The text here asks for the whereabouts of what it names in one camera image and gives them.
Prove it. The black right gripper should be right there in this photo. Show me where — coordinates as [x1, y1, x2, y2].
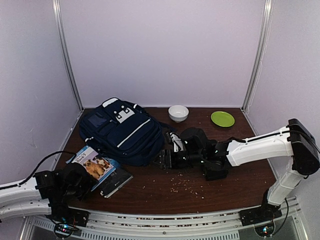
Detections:
[149, 150, 205, 171]

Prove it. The navy blue student backpack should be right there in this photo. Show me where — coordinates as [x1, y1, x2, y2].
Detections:
[79, 97, 176, 167]

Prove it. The black leather case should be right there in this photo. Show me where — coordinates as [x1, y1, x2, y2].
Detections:
[202, 163, 229, 181]

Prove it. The black notebook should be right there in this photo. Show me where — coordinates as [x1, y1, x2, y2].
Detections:
[99, 168, 133, 198]

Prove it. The blue illustrated book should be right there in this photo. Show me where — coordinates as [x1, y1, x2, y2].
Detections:
[66, 145, 121, 191]

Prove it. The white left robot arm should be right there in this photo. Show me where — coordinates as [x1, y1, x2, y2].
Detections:
[0, 163, 98, 227]

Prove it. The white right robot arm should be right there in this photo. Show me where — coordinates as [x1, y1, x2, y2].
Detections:
[154, 118, 320, 225]

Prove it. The white ceramic bowl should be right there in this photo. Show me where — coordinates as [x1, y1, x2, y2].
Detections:
[168, 105, 189, 123]

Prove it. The green plate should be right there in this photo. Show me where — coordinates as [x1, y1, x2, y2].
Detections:
[210, 111, 235, 128]

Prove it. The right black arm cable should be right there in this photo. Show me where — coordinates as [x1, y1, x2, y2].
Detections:
[272, 194, 291, 233]

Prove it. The front metal rail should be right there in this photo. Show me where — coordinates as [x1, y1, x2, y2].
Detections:
[20, 197, 309, 240]

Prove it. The right aluminium frame post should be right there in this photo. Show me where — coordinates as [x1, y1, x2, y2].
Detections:
[242, 0, 274, 114]

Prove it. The aluminium frame post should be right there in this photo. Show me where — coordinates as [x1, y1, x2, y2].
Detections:
[242, 0, 274, 114]
[52, 0, 84, 112]

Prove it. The left aluminium frame post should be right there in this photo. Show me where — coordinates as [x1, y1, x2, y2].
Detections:
[52, 0, 84, 112]

